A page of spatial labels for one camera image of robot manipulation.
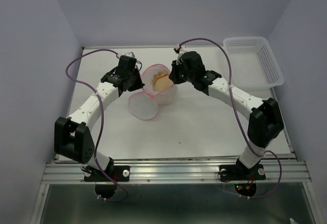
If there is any aluminium rail frame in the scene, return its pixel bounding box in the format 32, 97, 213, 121
32, 47, 324, 223

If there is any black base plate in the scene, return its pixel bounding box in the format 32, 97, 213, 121
81, 165, 130, 202
218, 164, 266, 197

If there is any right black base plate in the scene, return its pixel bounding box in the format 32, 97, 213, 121
218, 164, 266, 197

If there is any beige bra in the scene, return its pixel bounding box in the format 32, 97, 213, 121
152, 70, 173, 92

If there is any white plastic perforated basket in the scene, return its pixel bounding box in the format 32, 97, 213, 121
223, 36, 285, 91

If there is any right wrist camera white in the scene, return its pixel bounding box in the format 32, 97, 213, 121
174, 45, 187, 65

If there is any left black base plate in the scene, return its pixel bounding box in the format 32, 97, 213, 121
81, 165, 130, 202

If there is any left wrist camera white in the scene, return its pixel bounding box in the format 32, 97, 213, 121
125, 52, 135, 58

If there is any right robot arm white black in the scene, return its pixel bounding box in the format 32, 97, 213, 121
169, 51, 284, 182

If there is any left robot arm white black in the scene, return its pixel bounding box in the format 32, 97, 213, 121
54, 55, 144, 181

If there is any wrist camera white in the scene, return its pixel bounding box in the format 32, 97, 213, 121
125, 52, 135, 58
174, 45, 187, 65

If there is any pink-trimmed mesh laundry bag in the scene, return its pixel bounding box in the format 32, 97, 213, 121
128, 64, 177, 120

